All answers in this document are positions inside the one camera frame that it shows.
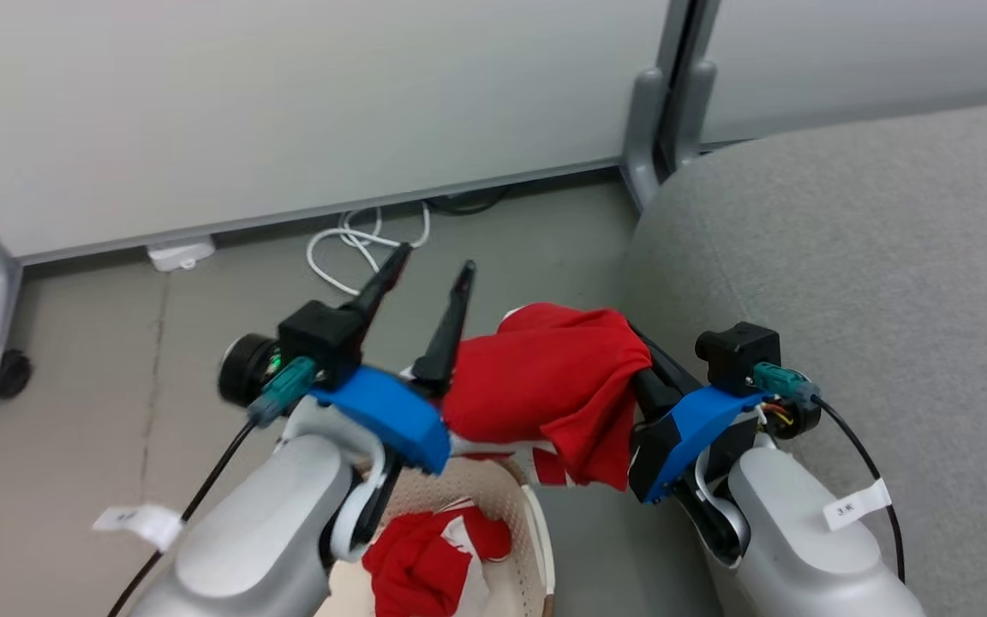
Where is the narrow white partition panel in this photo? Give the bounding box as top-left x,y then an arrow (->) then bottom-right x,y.
697,0 -> 987,148

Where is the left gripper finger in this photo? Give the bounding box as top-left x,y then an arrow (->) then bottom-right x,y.
411,261 -> 478,398
344,243 -> 414,332

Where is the white coiled floor cable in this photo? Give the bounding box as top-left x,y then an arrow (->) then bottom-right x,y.
306,202 -> 432,297

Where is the left cable white tag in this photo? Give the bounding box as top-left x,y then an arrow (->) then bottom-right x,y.
92,503 -> 185,551

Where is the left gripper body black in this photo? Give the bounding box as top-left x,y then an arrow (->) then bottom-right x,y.
219,332 -> 392,482

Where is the black caster wheel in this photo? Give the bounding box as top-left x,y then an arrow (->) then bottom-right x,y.
0,348 -> 33,399

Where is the white power adapter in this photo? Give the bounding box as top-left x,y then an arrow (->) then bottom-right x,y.
147,237 -> 218,273

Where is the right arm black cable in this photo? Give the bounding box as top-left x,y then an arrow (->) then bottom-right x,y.
752,362 -> 907,585

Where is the red white sports shirt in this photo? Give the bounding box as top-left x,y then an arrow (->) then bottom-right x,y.
362,504 -> 513,617
440,302 -> 654,493

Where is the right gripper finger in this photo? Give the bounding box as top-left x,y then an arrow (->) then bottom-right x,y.
628,324 -> 700,395

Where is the cable white tag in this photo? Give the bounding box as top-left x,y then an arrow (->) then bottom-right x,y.
822,479 -> 894,532
92,503 -> 185,551

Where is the right cable white tag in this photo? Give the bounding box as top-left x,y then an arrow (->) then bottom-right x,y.
822,479 -> 894,532

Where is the wide white partition panel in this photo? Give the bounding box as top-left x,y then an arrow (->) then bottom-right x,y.
0,0 -> 693,265

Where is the grey fabric sofa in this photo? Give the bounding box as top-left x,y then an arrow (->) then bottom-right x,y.
536,98 -> 987,617

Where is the black floor cable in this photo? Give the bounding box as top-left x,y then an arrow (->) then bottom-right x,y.
425,183 -> 513,217

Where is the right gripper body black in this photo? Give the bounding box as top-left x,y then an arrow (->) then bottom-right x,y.
628,364 -> 820,506

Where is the cream perforated laundry basket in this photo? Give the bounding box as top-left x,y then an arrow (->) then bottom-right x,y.
312,454 -> 559,617

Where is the right blue camera bracket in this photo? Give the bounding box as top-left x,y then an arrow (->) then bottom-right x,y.
643,386 -> 770,505

